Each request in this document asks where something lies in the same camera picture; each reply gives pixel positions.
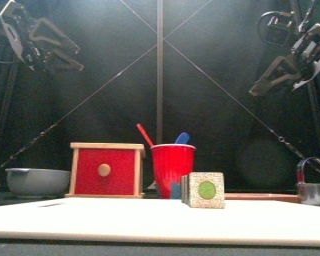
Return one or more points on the red plastic knife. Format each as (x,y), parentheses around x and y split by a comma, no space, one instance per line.
(144,135)

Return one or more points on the toy sushi roll piece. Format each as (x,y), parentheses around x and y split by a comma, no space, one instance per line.
(206,190)

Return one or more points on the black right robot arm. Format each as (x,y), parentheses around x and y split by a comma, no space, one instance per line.
(280,33)

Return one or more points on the blue plastic utensil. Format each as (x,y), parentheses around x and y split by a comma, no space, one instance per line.
(183,138)

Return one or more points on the wooden box with red panel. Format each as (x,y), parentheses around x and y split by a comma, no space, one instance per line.
(105,170)

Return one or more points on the grey bowl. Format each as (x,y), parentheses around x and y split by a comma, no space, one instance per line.
(36,183)

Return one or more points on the red plastic cup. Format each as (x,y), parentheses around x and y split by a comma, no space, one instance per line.
(172,166)

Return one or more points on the pink plastic tray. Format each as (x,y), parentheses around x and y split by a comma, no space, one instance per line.
(260,197)

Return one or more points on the white cutting board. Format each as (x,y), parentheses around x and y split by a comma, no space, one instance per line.
(123,220)

